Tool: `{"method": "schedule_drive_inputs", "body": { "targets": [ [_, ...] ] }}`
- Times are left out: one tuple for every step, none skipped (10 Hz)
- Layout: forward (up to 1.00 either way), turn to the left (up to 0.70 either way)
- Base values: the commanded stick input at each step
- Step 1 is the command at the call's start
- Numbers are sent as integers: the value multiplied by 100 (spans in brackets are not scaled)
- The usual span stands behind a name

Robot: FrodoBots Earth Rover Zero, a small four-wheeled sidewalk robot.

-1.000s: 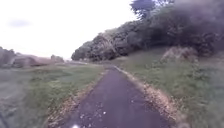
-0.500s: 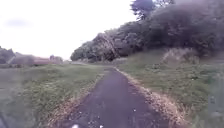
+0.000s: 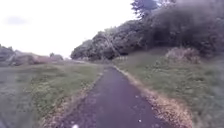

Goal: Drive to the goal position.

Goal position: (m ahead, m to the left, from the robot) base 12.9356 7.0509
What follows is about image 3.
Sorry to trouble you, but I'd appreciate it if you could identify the green grass field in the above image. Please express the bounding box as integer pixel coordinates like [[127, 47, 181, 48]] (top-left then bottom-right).
[[0, 60, 105, 128]]

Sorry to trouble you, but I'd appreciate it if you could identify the pale dry bush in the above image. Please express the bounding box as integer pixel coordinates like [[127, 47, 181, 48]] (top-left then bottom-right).
[[164, 46, 202, 65]]

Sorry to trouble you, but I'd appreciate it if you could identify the wood of dark trees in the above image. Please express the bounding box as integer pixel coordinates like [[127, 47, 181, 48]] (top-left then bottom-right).
[[70, 0, 224, 62]]

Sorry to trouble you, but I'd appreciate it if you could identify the dark asphalt path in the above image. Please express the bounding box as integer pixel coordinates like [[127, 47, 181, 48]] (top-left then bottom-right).
[[57, 65, 174, 128]]

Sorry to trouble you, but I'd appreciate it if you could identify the green grass slope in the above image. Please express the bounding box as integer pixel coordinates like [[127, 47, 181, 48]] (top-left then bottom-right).
[[112, 49, 224, 128]]

